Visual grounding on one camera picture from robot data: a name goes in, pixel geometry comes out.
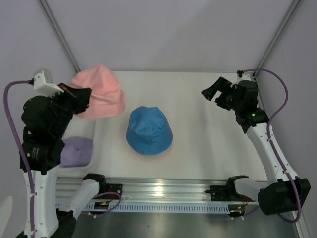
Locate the right aluminium frame post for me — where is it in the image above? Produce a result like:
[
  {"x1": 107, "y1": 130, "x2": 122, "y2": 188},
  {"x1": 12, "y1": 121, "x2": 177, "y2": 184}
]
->
[{"x1": 256, "y1": 0, "x2": 304, "y2": 68}]

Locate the blue bucket hat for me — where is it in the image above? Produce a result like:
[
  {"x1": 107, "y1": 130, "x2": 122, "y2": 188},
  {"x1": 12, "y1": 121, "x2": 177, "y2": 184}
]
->
[{"x1": 126, "y1": 106, "x2": 173, "y2": 156}]

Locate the aluminium mounting rail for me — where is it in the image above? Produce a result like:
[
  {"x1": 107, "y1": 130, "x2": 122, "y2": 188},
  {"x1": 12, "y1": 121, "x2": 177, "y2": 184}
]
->
[{"x1": 55, "y1": 177, "x2": 273, "y2": 204}]

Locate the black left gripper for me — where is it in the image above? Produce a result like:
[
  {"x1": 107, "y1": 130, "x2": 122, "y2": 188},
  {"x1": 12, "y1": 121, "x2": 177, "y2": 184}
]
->
[{"x1": 49, "y1": 81, "x2": 92, "y2": 135}]

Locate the aluminium frame post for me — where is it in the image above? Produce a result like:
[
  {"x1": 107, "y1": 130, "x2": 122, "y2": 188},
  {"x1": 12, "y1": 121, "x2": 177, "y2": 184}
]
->
[
  {"x1": 37, "y1": 0, "x2": 81, "y2": 73},
  {"x1": 256, "y1": 0, "x2": 304, "y2": 68}
]

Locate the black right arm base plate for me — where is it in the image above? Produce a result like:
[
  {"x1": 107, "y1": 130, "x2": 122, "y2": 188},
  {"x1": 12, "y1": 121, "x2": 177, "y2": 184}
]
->
[{"x1": 205, "y1": 185, "x2": 253, "y2": 202}]

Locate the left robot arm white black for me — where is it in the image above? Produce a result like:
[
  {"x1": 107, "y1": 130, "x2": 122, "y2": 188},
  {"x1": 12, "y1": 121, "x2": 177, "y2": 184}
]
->
[{"x1": 19, "y1": 83, "x2": 107, "y2": 238}]

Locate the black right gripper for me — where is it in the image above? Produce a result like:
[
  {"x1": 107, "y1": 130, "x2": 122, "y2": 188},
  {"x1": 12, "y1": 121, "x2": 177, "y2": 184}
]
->
[{"x1": 202, "y1": 77, "x2": 243, "y2": 112}]

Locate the white plastic basket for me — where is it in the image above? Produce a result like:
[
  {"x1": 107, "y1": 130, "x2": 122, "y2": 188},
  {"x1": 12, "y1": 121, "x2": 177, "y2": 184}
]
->
[{"x1": 60, "y1": 117, "x2": 96, "y2": 172}]

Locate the slotted grey cable duct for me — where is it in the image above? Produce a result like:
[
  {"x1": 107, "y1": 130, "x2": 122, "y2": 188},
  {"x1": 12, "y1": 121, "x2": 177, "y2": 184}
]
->
[{"x1": 55, "y1": 202, "x2": 230, "y2": 214}]

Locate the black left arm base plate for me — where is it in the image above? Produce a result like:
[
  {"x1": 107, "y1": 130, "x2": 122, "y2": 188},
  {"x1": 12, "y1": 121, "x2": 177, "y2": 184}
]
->
[{"x1": 98, "y1": 183, "x2": 123, "y2": 200}]

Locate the pink bucket hat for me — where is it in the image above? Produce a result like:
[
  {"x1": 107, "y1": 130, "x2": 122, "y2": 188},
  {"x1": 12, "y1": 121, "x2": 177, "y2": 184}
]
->
[{"x1": 70, "y1": 64, "x2": 126, "y2": 119}]

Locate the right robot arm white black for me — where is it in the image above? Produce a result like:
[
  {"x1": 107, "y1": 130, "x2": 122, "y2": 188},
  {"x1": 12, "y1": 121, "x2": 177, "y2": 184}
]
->
[{"x1": 201, "y1": 77, "x2": 311, "y2": 216}]

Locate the lavender bucket hat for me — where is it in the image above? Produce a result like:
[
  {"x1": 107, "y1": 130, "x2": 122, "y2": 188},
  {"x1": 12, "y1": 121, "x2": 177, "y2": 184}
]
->
[{"x1": 60, "y1": 136, "x2": 93, "y2": 168}]

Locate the left aluminium frame post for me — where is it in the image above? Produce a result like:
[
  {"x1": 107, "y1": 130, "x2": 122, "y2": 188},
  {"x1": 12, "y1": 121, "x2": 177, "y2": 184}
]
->
[{"x1": 37, "y1": 0, "x2": 81, "y2": 73}]

